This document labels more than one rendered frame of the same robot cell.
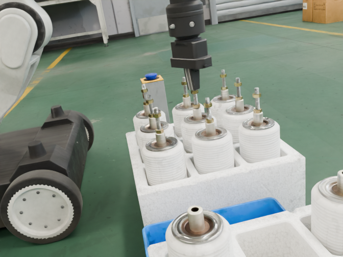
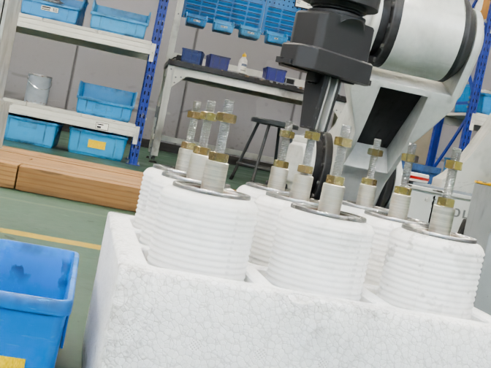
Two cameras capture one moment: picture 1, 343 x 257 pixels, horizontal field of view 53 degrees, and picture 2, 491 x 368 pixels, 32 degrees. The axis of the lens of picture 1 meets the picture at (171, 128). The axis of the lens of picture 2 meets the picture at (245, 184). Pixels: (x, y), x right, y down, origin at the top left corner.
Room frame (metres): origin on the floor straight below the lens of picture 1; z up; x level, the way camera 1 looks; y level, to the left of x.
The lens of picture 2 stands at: (0.74, -1.02, 0.31)
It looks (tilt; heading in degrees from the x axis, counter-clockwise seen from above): 3 degrees down; 86
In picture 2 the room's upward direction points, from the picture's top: 12 degrees clockwise
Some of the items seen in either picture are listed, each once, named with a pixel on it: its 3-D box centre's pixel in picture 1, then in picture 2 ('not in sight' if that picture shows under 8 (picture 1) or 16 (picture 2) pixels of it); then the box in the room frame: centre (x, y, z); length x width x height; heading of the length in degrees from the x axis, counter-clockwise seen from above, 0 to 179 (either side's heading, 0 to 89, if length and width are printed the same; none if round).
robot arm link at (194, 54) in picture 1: (187, 42); (333, 22); (0.86, -0.07, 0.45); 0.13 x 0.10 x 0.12; 38
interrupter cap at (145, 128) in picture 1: (154, 127); (275, 190); (0.84, 0.04, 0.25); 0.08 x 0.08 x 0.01
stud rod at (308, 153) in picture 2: (195, 99); (308, 153); (0.86, -0.07, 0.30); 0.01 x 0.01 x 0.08
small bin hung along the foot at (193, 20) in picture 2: not in sight; (196, 20); (0.52, 5.71, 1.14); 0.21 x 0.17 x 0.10; 95
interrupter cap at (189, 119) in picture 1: (197, 118); (298, 200); (0.86, -0.07, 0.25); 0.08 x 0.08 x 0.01
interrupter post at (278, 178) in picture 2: (153, 122); (278, 179); (0.84, 0.04, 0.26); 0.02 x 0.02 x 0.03
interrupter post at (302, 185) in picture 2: (197, 113); (301, 189); (0.86, -0.07, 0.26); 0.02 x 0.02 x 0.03
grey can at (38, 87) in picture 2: not in sight; (38, 89); (-0.35, 4.58, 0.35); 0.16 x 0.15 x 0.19; 5
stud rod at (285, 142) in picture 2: (151, 108); (283, 150); (0.84, 0.04, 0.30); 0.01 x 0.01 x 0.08
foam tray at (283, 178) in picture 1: (204, 171); (269, 340); (0.86, -0.07, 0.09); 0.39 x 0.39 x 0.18; 8
